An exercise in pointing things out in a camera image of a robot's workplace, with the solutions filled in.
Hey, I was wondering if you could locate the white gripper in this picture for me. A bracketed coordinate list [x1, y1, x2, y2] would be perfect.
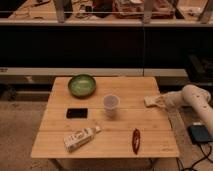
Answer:
[156, 91, 184, 109]

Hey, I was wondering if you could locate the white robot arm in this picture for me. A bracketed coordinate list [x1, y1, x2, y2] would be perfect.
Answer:
[155, 85, 213, 136]

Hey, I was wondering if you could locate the black power adapter box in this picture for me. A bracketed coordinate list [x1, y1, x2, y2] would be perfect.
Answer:
[187, 125, 213, 144]

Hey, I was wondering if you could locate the translucent plastic cup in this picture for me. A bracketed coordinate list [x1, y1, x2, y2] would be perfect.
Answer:
[103, 94, 120, 117]

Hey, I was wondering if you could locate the wooden table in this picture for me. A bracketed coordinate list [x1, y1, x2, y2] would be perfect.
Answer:
[31, 77, 179, 158]

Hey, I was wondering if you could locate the green ceramic bowl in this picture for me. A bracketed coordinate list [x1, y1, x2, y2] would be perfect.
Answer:
[68, 74, 96, 98]

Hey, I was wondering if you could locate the black smartphone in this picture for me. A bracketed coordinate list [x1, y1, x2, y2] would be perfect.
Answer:
[66, 108, 88, 119]

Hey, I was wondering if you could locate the black floor cable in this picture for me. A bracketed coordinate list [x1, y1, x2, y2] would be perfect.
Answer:
[175, 142, 213, 171]

